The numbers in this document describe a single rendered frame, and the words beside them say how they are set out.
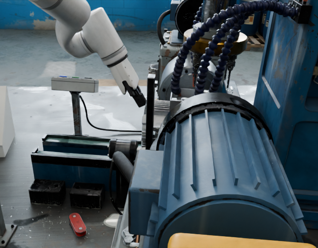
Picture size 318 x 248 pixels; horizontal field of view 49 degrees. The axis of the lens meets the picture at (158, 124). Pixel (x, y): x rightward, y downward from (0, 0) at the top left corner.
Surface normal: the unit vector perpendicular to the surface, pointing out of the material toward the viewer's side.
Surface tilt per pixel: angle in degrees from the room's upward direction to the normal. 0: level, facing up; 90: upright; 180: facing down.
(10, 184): 0
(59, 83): 69
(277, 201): 31
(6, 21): 90
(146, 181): 0
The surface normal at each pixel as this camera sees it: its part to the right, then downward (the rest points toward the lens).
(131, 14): 0.12, 0.47
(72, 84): -0.05, 0.13
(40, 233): 0.04, -0.88
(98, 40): -0.14, 0.50
